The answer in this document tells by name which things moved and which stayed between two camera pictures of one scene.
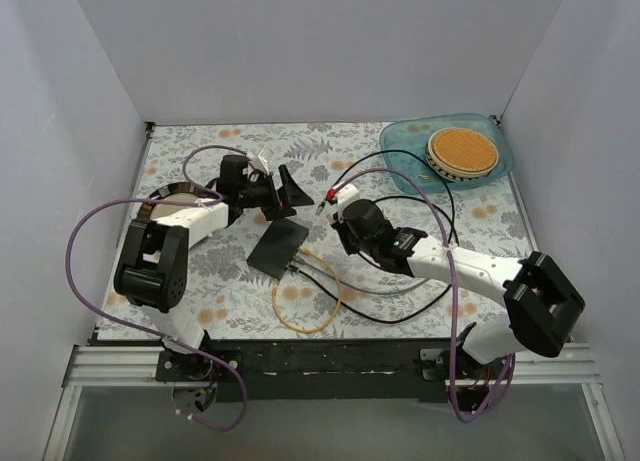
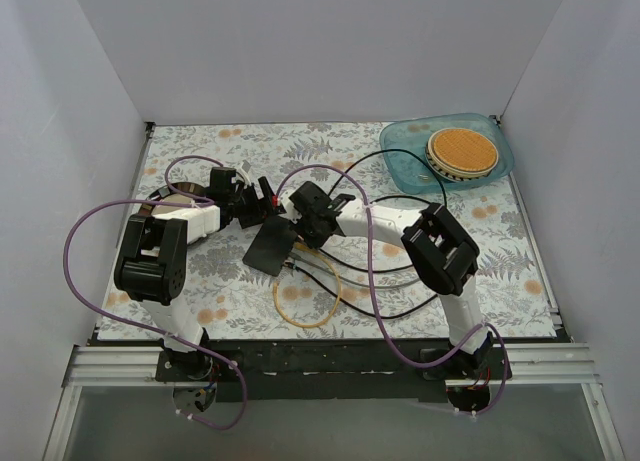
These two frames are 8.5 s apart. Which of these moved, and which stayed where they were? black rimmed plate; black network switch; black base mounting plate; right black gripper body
Moved: right black gripper body
Stayed: black network switch; black rimmed plate; black base mounting plate
